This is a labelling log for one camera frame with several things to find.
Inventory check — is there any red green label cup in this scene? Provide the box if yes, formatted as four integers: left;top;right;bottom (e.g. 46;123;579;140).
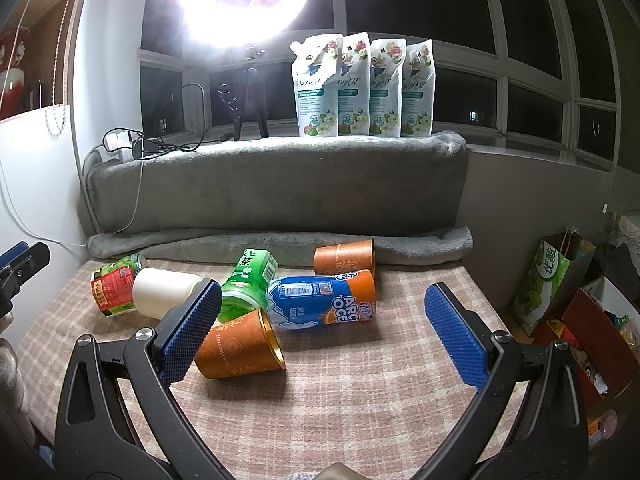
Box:
90;252;146;316

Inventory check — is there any white plastic cup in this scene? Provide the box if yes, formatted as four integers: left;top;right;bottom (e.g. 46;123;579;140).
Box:
132;268;202;320

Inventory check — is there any near orange paper cup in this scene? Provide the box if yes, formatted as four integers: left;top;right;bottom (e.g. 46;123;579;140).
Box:
194;309;285;379

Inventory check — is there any orange paper cup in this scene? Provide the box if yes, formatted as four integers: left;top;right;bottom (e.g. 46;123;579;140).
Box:
194;309;285;379
312;238;375;275

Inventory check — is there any blue orange Arctic Ocean cup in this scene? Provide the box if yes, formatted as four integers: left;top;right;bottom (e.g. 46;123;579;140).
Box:
267;269;376;330

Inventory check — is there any far orange paper cup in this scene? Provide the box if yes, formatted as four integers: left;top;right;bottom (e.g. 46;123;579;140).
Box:
312;238;375;275

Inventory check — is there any red cardboard box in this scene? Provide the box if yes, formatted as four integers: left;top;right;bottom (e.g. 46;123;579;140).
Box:
533;288;639;408

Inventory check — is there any plaid table cloth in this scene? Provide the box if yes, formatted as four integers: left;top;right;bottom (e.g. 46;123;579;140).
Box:
16;261;506;479

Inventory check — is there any green paper shopping bag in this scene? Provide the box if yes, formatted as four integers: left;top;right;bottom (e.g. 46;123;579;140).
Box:
510;229;596;337

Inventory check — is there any white power strip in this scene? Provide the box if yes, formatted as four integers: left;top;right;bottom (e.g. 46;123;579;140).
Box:
102;128;134;152

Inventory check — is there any grey rolled blanket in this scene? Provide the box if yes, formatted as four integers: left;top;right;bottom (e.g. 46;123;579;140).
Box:
87;226;473;266

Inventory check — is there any grey plush cushion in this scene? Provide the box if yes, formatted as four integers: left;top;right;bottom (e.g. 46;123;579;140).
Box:
87;131;468;236

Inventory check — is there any black light tripod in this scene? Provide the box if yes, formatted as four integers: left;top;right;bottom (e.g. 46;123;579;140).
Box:
231;44;269;142

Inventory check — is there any refill pouch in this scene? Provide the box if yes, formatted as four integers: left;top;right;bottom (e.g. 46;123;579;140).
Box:
290;32;343;136
400;39;436;138
337;32;371;136
369;38;407;138

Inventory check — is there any white cable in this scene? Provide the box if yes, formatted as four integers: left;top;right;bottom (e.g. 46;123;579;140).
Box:
0;0;147;250

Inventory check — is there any black power cable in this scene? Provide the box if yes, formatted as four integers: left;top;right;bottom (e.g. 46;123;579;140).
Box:
101;81;236;162

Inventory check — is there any white bead cord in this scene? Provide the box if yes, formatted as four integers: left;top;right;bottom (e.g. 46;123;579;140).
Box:
44;0;83;139

